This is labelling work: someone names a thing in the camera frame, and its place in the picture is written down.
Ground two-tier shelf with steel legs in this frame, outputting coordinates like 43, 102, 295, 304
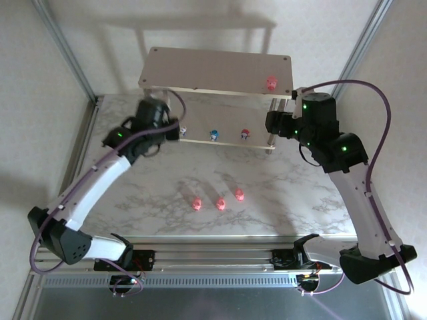
139, 46, 295, 156

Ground slotted metal vent strip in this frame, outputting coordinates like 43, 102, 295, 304
42, 275, 300, 288

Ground grey front panel sheet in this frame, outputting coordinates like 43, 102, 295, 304
31, 285, 396, 320

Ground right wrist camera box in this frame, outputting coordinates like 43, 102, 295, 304
285, 86, 314, 119

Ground aluminium side frame rail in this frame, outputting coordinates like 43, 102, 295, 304
53, 96, 104, 239

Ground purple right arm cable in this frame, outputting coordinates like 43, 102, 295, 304
298, 79, 414, 296

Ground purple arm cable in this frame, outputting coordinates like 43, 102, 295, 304
29, 89, 187, 297
298, 79, 414, 296

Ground aluminium frame corner post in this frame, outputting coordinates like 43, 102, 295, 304
31, 0, 105, 107
328, 0, 400, 107

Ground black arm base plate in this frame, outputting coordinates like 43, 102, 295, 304
93, 249, 156, 271
270, 248, 334, 271

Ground aluminium front frame rails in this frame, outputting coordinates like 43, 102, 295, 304
29, 235, 398, 276

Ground small electronics board with wires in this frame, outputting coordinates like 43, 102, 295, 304
128, 271, 147, 287
296, 271, 321, 284

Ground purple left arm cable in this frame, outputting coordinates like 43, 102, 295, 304
29, 89, 187, 297

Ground aluminium front frame bar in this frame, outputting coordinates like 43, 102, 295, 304
389, 273, 412, 320
12, 273, 41, 320

